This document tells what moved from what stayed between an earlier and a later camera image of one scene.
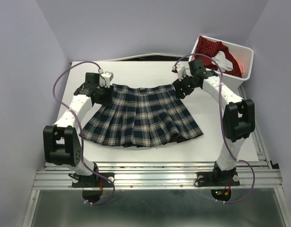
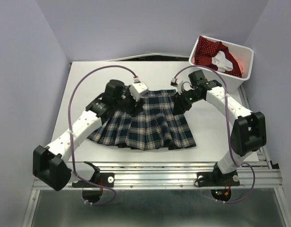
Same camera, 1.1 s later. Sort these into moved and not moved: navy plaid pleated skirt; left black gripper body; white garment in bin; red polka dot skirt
Moved: left black gripper body; navy plaid pleated skirt
Not moved: white garment in bin; red polka dot skirt
